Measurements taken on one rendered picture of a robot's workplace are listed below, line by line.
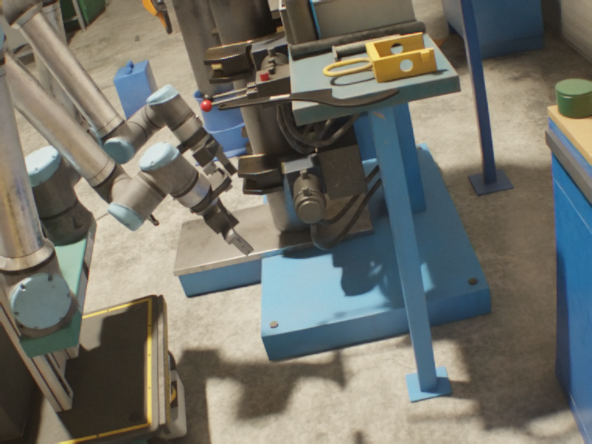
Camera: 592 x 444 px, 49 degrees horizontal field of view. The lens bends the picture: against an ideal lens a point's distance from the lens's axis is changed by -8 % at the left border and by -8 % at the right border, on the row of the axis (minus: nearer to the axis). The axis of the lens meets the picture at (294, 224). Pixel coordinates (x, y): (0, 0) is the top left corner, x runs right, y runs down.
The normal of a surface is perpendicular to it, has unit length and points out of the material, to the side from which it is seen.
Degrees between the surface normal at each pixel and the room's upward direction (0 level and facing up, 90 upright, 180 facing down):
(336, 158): 90
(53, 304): 95
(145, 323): 0
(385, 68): 90
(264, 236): 0
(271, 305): 0
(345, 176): 90
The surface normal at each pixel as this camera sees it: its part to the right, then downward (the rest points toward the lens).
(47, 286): 0.54, 0.40
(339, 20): 0.03, 0.51
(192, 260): -0.23, -0.83
